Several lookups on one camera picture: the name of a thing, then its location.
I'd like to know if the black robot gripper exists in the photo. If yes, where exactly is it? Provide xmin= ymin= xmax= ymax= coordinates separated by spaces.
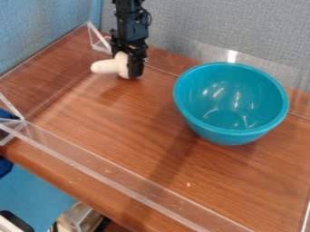
xmin=109 ymin=17 xmax=148 ymax=79

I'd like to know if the white brown toy mushroom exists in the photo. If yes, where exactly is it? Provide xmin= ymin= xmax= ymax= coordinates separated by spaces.
xmin=91 ymin=52 xmax=129 ymax=79

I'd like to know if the blue plastic bowl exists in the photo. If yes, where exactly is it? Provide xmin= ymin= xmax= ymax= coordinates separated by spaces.
xmin=174 ymin=62 xmax=290 ymax=146

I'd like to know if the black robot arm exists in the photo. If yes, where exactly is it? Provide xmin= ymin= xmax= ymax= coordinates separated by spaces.
xmin=109 ymin=0 xmax=152 ymax=79

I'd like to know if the clear acrylic back barrier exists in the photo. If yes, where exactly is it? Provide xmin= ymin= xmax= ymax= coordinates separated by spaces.
xmin=100 ymin=24 xmax=310 ymax=119

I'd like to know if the clear acrylic barrier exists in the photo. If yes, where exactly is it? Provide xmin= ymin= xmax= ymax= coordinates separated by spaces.
xmin=100 ymin=24 xmax=310 ymax=119
xmin=15 ymin=121 xmax=252 ymax=232

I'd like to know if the clear acrylic front barrier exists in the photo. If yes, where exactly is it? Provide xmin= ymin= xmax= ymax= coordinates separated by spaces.
xmin=15 ymin=121 xmax=252 ymax=232

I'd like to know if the blue cloth object left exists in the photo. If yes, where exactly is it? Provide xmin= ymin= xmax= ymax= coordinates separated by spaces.
xmin=0 ymin=108 xmax=20 ymax=178

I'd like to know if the metal object under table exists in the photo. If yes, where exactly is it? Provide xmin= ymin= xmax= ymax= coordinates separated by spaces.
xmin=48 ymin=202 xmax=103 ymax=232

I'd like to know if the black white object bottom left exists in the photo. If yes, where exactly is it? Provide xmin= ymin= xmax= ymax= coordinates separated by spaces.
xmin=0 ymin=210 xmax=35 ymax=232

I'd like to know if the clear acrylic corner bracket back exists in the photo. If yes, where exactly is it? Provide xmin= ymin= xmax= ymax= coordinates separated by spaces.
xmin=85 ymin=22 xmax=111 ymax=54

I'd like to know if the clear acrylic corner bracket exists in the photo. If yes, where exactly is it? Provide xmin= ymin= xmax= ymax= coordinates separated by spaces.
xmin=85 ymin=22 xmax=111 ymax=54
xmin=0 ymin=92 xmax=25 ymax=146

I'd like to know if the clear acrylic corner bracket left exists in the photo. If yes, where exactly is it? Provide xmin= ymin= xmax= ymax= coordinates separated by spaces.
xmin=0 ymin=92 xmax=25 ymax=146

